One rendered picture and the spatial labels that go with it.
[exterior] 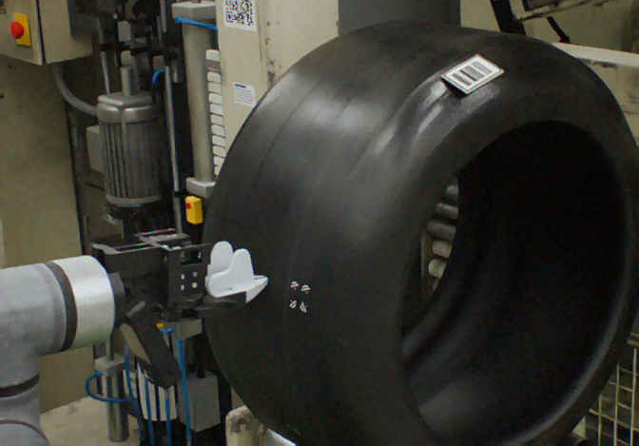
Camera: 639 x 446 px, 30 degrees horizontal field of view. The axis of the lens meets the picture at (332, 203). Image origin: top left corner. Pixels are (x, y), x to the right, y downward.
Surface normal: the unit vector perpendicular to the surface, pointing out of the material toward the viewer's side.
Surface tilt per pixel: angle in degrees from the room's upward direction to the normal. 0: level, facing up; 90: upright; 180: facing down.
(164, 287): 83
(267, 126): 47
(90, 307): 79
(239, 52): 90
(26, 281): 30
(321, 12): 90
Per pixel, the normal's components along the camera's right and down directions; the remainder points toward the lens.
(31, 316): 0.62, -0.06
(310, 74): -0.42, -0.71
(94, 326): 0.59, 0.47
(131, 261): 0.64, 0.22
